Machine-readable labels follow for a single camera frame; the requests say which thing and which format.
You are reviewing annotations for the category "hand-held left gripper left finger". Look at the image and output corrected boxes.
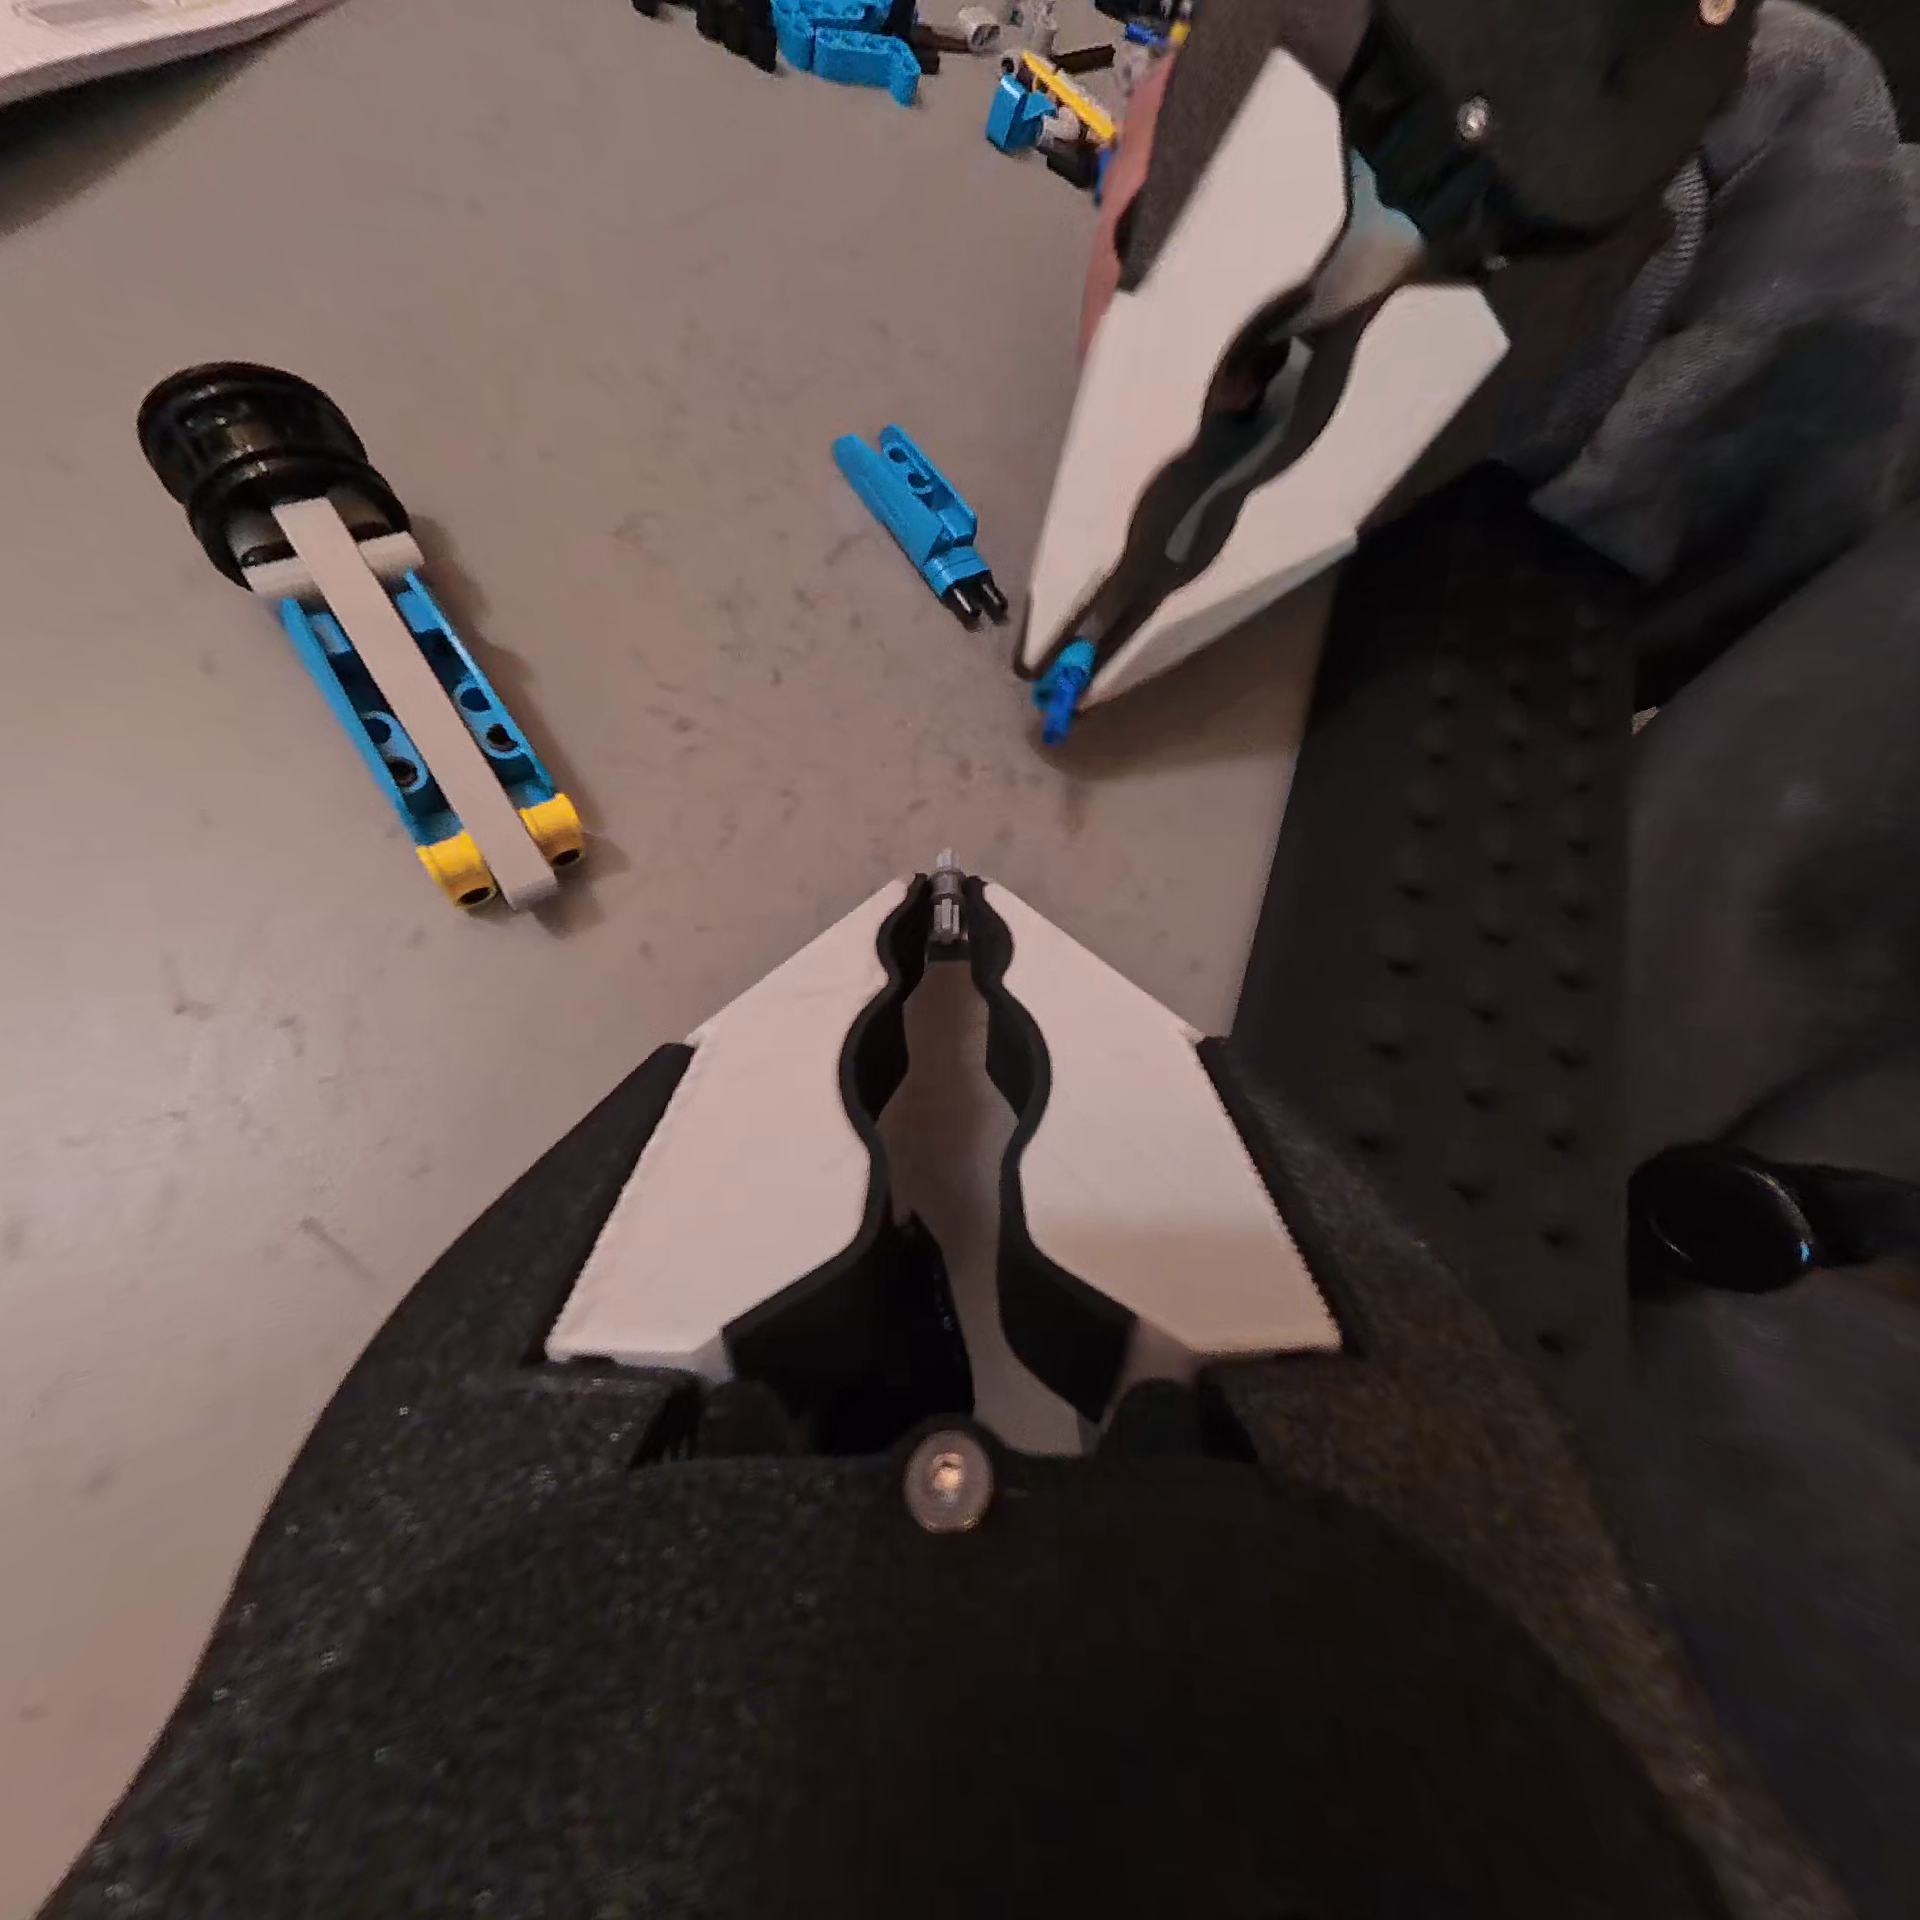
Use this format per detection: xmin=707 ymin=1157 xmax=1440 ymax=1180
xmin=543 ymin=875 xmax=922 ymax=1368

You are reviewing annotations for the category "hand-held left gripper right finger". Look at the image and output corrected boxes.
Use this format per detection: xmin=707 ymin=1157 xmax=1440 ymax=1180
xmin=974 ymin=875 xmax=1347 ymax=1422

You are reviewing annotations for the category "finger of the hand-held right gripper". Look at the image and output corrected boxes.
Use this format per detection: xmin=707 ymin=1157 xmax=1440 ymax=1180
xmin=1076 ymin=283 xmax=1514 ymax=708
xmin=1016 ymin=46 xmax=1356 ymax=680

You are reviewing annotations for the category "blue panel brick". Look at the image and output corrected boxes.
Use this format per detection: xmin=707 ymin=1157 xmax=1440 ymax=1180
xmin=832 ymin=426 xmax=1010 ymax=630

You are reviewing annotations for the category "pile of toy bricks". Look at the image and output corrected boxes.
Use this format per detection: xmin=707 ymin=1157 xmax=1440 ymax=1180
xmin=631 ymin=0 xmax=1202 ymax=199

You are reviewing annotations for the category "wheel and beam assembly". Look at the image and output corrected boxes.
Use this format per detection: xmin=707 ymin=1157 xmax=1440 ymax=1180
xmin=133 ymin=358 xmax=586 ymax=916

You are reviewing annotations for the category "person's right forearm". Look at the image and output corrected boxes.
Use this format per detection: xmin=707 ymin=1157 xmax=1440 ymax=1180
xmin=1498 ymin=0 xmax=1920 ymax=589

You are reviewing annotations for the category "grey desk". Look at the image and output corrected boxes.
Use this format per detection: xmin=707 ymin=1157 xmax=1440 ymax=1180
xmin=0 ymin=0 xmax=1352 ymax=1907

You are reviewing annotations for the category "person's right hand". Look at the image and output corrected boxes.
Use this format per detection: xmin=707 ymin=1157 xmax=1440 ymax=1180
xmin=1079 ymin=13 xmax=1189 ymax=358

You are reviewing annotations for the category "black studded mat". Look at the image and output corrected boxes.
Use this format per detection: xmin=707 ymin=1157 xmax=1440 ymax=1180
xmin=1229 ymin=467 xmax=1636 ymax=1396

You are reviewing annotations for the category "black round knob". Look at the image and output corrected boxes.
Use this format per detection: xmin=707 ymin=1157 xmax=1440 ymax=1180
xmin=1627 ymin=1145 xmax=1920 ymax=1299

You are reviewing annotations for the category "person's dark clothing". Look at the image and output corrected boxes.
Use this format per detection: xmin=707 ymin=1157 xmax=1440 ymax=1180
xmin=1621 ymin=526 xmax=1920 ymax=1920

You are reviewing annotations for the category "instruction manual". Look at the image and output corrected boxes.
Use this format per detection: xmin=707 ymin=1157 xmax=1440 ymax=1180
xmin=0 ymin=0 xmax=348 ymax=107

